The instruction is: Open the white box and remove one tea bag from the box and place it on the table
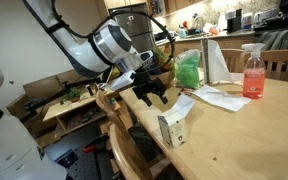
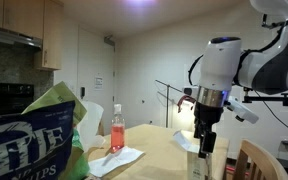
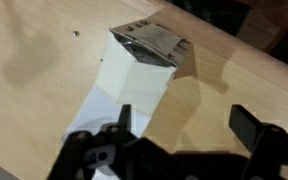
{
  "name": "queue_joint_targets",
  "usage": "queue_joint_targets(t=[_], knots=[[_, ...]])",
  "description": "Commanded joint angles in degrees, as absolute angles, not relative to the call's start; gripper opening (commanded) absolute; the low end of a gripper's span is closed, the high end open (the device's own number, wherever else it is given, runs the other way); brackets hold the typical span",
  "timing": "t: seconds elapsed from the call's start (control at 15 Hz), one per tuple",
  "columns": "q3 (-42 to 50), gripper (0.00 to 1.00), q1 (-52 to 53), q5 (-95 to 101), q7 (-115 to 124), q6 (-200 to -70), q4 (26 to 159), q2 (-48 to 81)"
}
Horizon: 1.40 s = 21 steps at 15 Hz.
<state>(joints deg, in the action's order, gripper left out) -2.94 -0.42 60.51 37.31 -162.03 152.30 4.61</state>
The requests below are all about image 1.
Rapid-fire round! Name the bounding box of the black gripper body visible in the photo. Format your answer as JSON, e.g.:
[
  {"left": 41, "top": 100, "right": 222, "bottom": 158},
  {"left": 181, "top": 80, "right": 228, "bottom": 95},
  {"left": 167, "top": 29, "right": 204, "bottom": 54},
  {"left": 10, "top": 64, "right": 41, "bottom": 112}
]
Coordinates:
[{"left": 133, "top": 72, "right": 166, "bottom": 99}]

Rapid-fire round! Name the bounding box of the green snack bag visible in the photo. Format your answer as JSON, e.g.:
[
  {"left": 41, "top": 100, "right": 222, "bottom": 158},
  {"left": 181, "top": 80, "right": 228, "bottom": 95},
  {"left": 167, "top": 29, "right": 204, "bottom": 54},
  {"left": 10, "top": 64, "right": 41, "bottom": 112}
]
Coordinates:
[{"left": 153, "top": 46, "right": 174, "bottom": 72}]

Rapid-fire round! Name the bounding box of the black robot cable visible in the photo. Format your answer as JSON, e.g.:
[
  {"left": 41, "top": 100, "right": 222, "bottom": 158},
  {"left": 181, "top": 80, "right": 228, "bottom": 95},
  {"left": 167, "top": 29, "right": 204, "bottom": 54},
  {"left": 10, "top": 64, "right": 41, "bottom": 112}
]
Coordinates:
[{"left": 50, "top": 0, "right": 176, "bottom": 75}]

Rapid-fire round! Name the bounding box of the pink spray bottle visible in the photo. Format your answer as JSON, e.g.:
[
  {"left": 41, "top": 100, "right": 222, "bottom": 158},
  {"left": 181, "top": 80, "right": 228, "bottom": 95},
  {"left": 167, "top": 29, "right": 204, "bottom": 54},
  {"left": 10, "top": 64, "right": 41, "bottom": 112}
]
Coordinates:
[{"left": 242, "top": 43, "right": 266, "bottom": 99}]

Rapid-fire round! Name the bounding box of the wooden chair behind table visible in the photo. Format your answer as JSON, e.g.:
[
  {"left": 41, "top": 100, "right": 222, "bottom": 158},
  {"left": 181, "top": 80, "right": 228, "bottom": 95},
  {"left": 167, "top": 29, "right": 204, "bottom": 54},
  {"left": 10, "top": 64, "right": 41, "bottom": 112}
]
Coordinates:
[{"left": 221, "top": 49, "right": 288, "bottom": 81}]

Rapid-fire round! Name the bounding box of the low wooden coffee table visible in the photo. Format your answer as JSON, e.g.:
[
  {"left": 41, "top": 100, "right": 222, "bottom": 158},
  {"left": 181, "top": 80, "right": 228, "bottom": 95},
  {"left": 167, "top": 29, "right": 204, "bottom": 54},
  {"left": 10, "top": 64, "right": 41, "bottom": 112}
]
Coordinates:
[{"left": 43, "top": 92, "right": 105, "bottom": 136}]

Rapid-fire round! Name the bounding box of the white paper napkin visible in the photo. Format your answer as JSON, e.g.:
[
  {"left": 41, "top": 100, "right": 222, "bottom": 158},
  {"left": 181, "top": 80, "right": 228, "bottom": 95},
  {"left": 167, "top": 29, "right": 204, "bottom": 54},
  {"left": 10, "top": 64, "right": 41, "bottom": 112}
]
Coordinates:
[{"left": 193, "top": 85, "right": 250, "bottom": 112}]

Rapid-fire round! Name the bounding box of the small dark tea packet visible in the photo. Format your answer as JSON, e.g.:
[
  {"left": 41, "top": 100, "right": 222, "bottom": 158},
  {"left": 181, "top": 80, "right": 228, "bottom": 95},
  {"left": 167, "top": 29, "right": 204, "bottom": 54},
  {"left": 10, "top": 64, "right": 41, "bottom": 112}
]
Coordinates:
[{"left": 178, "top": 88, "right": 194, "bottom": 96}]

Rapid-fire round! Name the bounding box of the green plastic bag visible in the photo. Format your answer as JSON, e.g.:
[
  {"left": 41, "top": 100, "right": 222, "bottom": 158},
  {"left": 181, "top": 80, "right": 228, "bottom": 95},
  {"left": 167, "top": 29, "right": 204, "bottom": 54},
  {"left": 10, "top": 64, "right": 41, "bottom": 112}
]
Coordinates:
[{"left": 175, "top": 49, "right": 200, "bottom": 89}]

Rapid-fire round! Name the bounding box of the black coffee maker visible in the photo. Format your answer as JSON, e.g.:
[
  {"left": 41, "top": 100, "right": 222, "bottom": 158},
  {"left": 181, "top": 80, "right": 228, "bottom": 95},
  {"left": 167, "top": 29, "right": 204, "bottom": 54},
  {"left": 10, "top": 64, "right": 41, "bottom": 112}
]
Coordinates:
[{"left": 225, "top": 9, "right": 242, "bottom": 33}]

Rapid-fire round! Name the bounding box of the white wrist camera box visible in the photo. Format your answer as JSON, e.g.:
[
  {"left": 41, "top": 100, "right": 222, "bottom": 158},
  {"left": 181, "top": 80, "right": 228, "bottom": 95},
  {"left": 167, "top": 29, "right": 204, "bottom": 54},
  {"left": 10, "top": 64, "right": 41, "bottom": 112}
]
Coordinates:
[{"left": 110, "top": 70, "right": 135, "bottom": 91}]

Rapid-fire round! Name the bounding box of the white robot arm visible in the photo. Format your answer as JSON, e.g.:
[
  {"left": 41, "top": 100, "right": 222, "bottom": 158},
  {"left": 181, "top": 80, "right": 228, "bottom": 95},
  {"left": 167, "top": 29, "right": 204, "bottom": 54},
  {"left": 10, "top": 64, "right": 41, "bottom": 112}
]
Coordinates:
[{"left": 0, "top": 0, "right": 167, "bottom": 180}]

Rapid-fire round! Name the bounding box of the white paper towel roll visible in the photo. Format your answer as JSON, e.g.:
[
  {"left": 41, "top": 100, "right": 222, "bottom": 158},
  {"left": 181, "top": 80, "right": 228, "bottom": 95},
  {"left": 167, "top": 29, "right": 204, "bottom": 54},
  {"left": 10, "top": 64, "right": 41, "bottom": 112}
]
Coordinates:
[{"left": 201, "top": 40, "right": 244, "bottom": 85}]

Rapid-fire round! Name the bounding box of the black camera arm mount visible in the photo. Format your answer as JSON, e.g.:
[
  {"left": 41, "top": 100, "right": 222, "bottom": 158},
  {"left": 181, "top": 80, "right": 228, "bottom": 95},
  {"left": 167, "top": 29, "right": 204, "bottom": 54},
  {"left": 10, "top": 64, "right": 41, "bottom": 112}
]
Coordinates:
[{"left": 20, "top": 76, "right": 100, "bottom": 122}]

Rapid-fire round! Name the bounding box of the stainless steel refrigerator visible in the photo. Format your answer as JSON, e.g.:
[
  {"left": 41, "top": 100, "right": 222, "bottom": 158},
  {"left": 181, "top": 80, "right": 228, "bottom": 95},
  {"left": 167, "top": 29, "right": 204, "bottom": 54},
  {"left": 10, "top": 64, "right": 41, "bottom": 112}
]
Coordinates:
[{"left": 109, "top": 3, "right": 154, "bottom": 52}]

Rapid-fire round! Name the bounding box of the brown sofa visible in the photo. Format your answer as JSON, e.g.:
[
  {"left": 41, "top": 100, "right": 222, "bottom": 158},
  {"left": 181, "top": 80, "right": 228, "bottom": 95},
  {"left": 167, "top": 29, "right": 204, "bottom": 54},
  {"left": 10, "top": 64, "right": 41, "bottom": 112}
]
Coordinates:
[{"left": 7, "top": 70, "right": 104, "bottom": 147}]

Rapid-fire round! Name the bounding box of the wooden chair near table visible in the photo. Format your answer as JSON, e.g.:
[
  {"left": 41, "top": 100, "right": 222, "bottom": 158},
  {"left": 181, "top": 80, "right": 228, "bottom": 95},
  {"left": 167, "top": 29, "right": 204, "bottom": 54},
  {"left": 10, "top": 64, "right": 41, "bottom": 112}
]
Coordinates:
[{"left": 96, "top": 90, "right": 175, "bottom": 180}]

